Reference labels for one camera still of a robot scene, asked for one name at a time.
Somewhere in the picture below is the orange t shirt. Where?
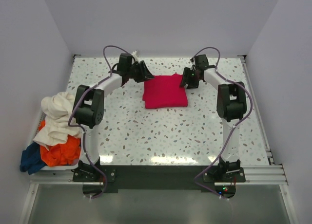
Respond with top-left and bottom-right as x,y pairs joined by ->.
39,135 -> 81,167

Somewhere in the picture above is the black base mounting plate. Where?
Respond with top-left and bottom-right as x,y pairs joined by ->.
72,162 -> 246,195

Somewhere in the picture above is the cream t shirt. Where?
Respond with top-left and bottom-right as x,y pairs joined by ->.
34,92 -> 81,147

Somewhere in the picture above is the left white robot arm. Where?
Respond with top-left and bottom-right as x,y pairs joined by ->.
68,53 -> 154,185

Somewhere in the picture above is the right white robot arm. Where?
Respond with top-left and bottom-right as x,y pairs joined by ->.
180,55 -> 247,182

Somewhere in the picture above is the magenta t shirt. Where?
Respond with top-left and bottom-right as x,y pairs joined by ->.
142,74 -> 188,109

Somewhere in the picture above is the blue t shirt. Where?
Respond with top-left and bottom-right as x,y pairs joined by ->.
19,142 -> 46,175

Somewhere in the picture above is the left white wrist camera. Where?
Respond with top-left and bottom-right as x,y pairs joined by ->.
131,50 -> 141,62

